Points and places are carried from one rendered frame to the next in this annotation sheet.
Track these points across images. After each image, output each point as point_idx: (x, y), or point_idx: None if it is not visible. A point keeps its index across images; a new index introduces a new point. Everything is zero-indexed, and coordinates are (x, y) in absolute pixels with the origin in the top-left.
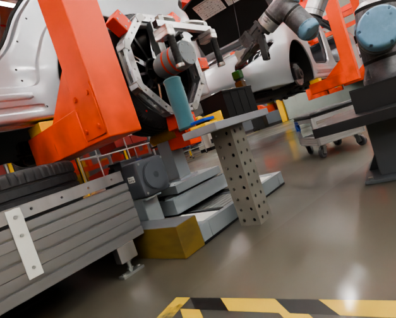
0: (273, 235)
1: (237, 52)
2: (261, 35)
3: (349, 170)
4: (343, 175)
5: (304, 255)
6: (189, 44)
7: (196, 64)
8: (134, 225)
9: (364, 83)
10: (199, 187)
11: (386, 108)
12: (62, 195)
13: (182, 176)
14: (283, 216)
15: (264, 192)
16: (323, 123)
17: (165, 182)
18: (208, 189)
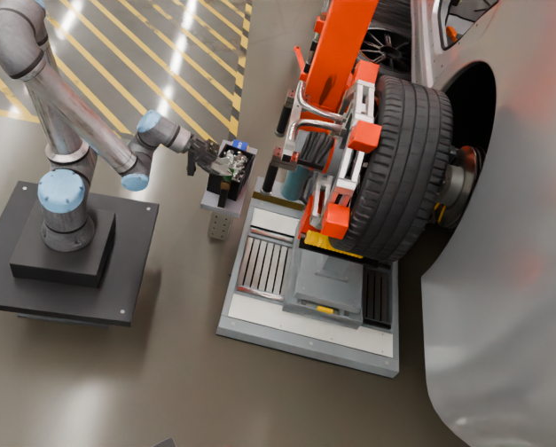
0: (196, 201)
1: (224, 159)
2: None
3: (132, 327)
4: (142, 308)
5: (173, 174)
6: (296, 143)
7: (325, 202)
8: None
9: (94, 227)
10: (293, 252)
11: (97, 193)
12: None
13: (323, 255)
14: (195, 227)
15: (209, 223)
16: (147, 226)
17: (302, 203)
18: (290, 266)
